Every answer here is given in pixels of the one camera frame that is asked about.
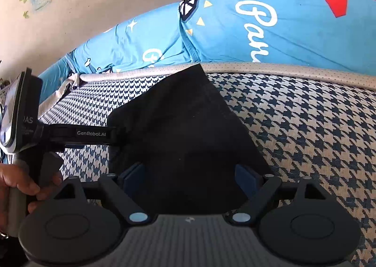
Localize person's left hand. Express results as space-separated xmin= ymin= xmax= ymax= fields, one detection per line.
xmin=0 ymin=164 xmax=63 ymax=235

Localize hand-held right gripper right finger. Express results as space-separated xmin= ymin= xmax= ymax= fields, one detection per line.
xmin=231 ymin=164 xmax=334 ymax=224

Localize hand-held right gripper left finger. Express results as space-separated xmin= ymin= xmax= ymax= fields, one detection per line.
xmin=53 ymin=163 xmax=150 ymax=224

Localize grey dotted sofa edge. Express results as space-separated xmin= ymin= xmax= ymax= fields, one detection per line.
xmin=38 ymin=62 xmax=376 ymax=118

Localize black t-shirt with red print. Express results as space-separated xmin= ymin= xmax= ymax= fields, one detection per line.
xmin=106 ymin=64 xmax=274 ymax=215

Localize blue printed blanket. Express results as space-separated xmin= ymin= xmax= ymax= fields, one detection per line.
xmin=38 ymin=0 xmax=376 ymax=103

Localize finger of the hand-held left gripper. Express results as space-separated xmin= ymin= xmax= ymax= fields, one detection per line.
xmin=114 ymin=127 xmax=130 ymax=146

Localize houndstooth sofa cover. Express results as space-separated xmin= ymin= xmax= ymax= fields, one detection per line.
xmin=37 ymin=71 xmax=376 ymax=267

